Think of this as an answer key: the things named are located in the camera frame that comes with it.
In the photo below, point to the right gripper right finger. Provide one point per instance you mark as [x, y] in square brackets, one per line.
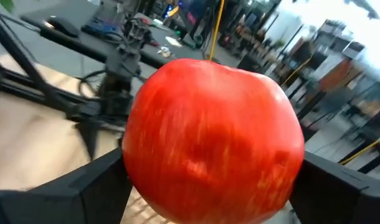
[339, 199]

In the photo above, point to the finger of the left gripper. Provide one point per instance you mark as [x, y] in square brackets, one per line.
[88, 137]

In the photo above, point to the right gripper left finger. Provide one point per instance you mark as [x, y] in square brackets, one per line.
[68, 199]

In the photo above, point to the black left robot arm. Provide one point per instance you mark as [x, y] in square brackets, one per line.
[124, 62]

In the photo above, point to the grey side desk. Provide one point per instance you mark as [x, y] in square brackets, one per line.
[84, 46]

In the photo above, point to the key bunch with fob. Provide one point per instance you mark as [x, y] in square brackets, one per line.
[165, 51]

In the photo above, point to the dark computer keyboard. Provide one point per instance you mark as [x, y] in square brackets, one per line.
[99, 25]

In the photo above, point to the black computer mouse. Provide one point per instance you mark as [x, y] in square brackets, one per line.
[63, 26]

